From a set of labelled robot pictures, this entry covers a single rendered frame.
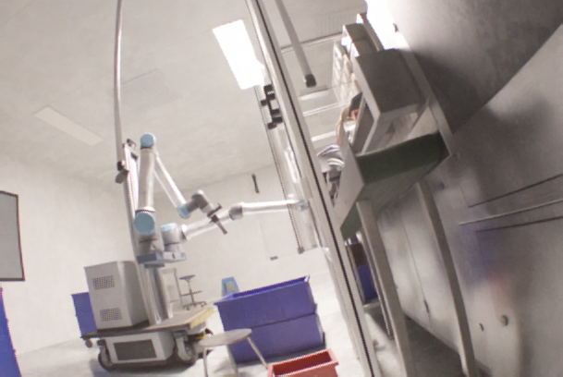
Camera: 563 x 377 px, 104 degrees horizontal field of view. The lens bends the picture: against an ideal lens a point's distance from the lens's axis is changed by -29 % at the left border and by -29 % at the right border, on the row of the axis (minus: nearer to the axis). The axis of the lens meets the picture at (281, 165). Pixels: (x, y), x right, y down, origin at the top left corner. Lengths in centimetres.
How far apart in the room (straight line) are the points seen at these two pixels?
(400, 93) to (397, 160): 24
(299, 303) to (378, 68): 148
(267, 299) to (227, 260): 529
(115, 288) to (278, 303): 121
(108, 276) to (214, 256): 503
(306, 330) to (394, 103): 151
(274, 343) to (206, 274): 550
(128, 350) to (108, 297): 42
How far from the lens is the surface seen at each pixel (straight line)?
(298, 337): 195
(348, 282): 77
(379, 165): 52
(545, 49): 41
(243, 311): 197
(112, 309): 247
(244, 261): 707
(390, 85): 73
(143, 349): 232
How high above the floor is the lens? 61
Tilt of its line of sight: 16 degrees up
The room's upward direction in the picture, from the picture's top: 16 degrees counter-clockwise
